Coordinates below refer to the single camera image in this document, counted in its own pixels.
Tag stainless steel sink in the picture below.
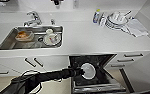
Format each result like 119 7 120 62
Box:
0 24 64 51

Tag chrome faucet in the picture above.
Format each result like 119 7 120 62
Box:
23 10 43 28

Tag small chrome sink fitting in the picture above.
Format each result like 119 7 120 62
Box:
50 18 56 26

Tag stainless steel dishwasher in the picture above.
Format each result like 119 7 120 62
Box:
68 53 127 94

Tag white narrow drawer unit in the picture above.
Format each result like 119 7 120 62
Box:
105 51 149 69

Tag white bowl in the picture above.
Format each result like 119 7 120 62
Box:
80 63 97 80

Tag white plate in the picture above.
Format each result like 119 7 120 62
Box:
43 33 61 47

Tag white dish stack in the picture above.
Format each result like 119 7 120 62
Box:
105 10 132 29

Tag small white cup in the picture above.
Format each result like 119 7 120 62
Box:
99 13 108 27

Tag orange stained bowl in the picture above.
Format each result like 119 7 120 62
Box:
14 30 35 43

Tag small blue bottle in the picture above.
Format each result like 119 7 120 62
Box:
93 8 101 24

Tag white mug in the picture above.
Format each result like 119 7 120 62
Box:
45 28 57 38

